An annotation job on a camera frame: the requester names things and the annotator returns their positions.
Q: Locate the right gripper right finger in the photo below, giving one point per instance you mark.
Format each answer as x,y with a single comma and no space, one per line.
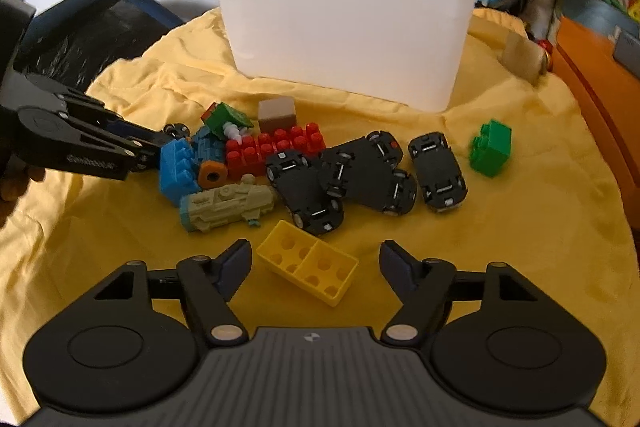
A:
422,286

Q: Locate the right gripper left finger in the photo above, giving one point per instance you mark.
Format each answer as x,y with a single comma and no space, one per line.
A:
208,285

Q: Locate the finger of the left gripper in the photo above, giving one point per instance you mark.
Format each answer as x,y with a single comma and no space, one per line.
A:
109,160
123,133

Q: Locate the blue building block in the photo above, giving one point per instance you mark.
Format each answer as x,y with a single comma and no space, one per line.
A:
178,167

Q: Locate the long red building block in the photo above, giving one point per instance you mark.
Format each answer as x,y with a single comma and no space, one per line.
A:
250,154

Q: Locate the green building block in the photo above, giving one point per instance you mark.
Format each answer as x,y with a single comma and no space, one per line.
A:
491,148

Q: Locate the wooden cube block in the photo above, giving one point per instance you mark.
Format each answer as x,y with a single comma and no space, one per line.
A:
276,113

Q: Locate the beige toy tank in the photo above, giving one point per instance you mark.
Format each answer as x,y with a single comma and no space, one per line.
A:
245,201

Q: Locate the green toy piece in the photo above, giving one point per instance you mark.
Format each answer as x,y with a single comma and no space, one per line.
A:
221,115

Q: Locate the orange round block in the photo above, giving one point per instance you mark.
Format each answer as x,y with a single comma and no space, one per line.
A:
212,174

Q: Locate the black toy car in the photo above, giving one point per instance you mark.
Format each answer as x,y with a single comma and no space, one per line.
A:
295,179
366,171
438,172

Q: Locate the yellow building block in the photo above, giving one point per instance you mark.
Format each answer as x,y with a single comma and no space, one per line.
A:
309,263

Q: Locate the yellow cloth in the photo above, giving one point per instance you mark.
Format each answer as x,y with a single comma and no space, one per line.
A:
554,213

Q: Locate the translucent white plastic bin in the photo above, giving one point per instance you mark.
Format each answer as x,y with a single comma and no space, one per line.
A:
406,51

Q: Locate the orange box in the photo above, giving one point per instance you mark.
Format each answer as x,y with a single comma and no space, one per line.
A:
608,97

